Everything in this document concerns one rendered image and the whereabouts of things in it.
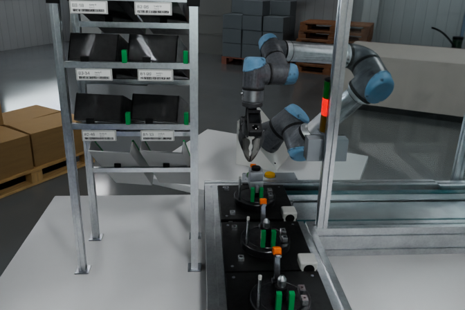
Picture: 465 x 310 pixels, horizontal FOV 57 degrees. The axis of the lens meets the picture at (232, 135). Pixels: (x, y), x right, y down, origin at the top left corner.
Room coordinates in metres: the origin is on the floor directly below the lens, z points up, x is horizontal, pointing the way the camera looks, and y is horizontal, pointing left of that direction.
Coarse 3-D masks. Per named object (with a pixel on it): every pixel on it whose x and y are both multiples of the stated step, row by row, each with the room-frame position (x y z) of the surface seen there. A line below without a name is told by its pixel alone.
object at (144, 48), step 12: (132, 36) 1.14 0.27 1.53; (144, 36) 1.14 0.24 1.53; (156, 36) 1.14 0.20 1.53; (168, 36) 1.14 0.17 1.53; (132, 48) 1.13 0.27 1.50; (144, 48) 1.13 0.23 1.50; (156, 48) 1.12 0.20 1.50; (168, 48) 1.12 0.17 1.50; (180, 48) 1.15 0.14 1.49; (132, 60) 1.12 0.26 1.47; (156, 60) 1.11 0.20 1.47; (168, 60) 1.11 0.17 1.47; (180, 60) 1.15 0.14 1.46; (180, 72) 1.19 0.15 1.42; (168, 84) 1.36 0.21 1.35
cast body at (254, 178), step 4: (252, 168) 1.30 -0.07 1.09; (256, 168) 1.29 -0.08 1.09; (260, 168) 1.30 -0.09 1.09; (248, 172) 1.32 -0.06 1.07; (252, 172) 1.28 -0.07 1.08; (256, 172) 1.28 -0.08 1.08; (260, 172) 1.28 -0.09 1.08; (248, 176) 1.31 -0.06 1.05; (252, 176) 1.28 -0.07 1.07; (256, 176) 1.28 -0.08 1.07; (260, 176) 1.28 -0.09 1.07; (248, 180) 1.31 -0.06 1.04; (252, 180) 1.28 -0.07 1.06; (256, 180) 1.28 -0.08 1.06; (260, 180) 1.28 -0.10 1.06; (248, 184) 1.30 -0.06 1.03; (252, 184) 1.27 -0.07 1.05; (256, 184) 1.27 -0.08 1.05; (260, 184) 1.27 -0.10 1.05; (256, 188) 1.25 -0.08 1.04; (256, 192) 1.25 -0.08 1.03
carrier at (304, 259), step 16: (224, 224) 1.15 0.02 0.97; (240, 224) 1.15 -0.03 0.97; (256, 224) 1.15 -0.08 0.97; (272, 224) 1.15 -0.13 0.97; (288, 224) 1.16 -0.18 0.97; (224, 240) 1.06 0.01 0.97; (240, 240) 1.06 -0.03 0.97; (256, 240) 1.04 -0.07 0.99; (272, 240) 1.00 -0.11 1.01; (288, 240) 1.04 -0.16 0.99; (304, 240) 1.07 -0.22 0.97; (224, 256) 0.99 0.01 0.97; (256, 256) 0.99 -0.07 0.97; (272, 256) 0.98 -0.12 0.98; (288, 256) 0.99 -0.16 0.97; (304, 256) 0.97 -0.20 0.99; (224, 272) 0.94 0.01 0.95; (240, 272) 0.93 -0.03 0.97
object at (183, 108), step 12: (132, 96) 1.14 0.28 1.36; (144, 96) 1.14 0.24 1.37; (156, 96) 1.14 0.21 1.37; (168, 96) 1.14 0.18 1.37; (132, 108) 1.13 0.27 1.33; (144, 108) 1.13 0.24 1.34; (156, 108) 1.13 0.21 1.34; (168, 108) 1.12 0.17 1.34; (180, 108) 1.14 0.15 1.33; (132, 120) 1.13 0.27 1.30; (144, 120) 1.11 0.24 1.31; (156, 120) 1.11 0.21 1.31; (168, 120) 1.11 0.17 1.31; (180, 120) 1.14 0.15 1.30
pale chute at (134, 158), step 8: (96, 144) 1.23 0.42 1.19; (96, 152) 1.18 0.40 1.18; (104, 152) 1.18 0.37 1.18; (112, 152) 1.17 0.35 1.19; (120, 152) 1.17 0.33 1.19; (136, 152) 1.22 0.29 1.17; (96, 160) 1.23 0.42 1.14; (104, 160) 1.22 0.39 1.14; (112, 160) 1.22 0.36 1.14; (120, 160) 1.21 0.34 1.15; (128, 160) 1.21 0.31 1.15; (136, 160) 1.22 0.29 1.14; (144, 160) 1.29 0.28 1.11; (112, 176) 1.33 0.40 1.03; (120, 176) 1.32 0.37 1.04; (128, 176) 1.32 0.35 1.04; (136, 176) 1.31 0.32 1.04; (144, 176) 1.30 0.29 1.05; (152, 176) 1.37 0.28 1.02; (144, 184) 1.36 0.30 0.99
